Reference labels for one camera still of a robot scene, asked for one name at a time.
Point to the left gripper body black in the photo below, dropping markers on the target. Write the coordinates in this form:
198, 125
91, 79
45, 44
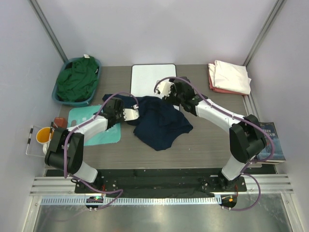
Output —
119, 115

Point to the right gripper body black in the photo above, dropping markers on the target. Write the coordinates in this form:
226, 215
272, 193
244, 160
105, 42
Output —
174, 98

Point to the navy blue t shirt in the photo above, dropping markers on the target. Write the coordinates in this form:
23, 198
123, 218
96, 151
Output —
159, 123

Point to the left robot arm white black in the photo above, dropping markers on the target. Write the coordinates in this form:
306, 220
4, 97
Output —
66, 148

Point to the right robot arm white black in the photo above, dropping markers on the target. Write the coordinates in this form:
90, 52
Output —
246, 139

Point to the pink folded t shirt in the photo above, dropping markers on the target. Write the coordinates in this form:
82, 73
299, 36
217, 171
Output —
211, 70

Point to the teal cutting board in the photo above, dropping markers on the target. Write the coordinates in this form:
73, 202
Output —
81, 114

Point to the white board with black rim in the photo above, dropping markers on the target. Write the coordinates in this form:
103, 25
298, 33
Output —
144, 78

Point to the green t shirt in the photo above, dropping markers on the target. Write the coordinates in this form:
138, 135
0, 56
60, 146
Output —
78, 81

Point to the brown red block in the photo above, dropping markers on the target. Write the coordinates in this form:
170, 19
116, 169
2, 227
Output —
60, 122

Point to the white mug orange inside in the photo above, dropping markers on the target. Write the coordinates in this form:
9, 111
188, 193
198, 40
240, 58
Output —
44, 137

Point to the clear acrylic tray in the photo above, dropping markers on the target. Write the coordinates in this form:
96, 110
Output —
35, 148

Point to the black white marker pen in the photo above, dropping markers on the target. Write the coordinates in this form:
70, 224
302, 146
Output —
30, 135

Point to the dark blue book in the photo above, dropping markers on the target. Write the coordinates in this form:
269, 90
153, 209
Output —
278, 156

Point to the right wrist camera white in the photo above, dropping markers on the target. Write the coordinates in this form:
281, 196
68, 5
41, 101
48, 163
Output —
163, 89

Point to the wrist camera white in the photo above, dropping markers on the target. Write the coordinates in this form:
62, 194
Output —
163, 89
130, 114

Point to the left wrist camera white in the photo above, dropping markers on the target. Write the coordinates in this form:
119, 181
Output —
130, 114

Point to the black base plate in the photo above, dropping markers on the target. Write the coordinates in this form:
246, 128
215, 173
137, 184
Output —
199, 179

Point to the white slotted cable duct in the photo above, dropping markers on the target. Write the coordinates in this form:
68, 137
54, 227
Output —
96, 200

